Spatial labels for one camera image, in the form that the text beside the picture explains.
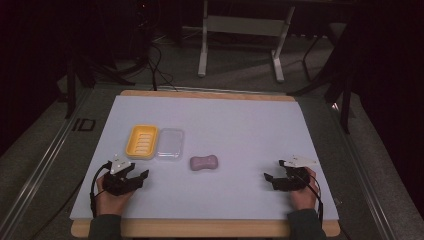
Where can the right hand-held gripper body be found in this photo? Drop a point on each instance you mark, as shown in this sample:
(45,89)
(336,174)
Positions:
(295,178)

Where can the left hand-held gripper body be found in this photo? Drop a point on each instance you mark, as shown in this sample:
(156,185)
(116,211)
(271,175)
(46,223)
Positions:
(116,184)

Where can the person's left hand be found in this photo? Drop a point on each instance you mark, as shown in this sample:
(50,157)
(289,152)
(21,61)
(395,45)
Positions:
(111,201)

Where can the person's right hand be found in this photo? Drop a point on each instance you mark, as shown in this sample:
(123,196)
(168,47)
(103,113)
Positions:
(305,196)

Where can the yellow soap dish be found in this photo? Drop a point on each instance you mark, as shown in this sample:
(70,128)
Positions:
(142,141)

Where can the clear plastic lid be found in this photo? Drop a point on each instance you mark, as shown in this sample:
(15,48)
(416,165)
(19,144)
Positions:
(170,144)

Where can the white table mat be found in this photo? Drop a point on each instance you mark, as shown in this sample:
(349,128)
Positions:
(233,126)

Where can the purple soap bar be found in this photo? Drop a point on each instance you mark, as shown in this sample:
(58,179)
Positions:
(204,162)

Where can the wooden table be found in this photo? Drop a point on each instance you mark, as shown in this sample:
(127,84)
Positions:
(200,228)

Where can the black metal stand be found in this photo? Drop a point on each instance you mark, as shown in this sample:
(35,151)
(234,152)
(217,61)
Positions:
(70,93)
(346,106)

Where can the white metal stand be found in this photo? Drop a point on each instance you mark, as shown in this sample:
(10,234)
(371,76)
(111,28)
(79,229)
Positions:
(246,25)

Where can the metal floor rail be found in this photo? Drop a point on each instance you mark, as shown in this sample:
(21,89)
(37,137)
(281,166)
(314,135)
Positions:
(36,173)
(363,180)

